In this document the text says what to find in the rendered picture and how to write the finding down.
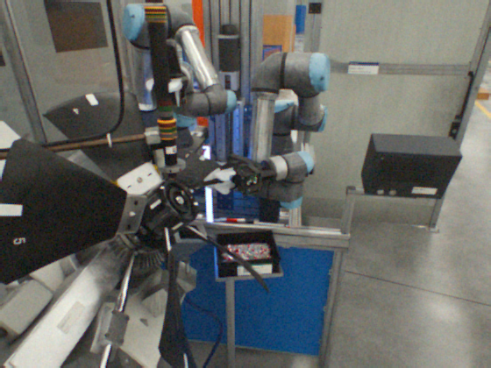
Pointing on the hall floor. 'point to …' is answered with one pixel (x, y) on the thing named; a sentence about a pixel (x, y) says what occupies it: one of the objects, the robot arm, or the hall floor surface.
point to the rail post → (332, 307)
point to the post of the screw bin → (231, 322)
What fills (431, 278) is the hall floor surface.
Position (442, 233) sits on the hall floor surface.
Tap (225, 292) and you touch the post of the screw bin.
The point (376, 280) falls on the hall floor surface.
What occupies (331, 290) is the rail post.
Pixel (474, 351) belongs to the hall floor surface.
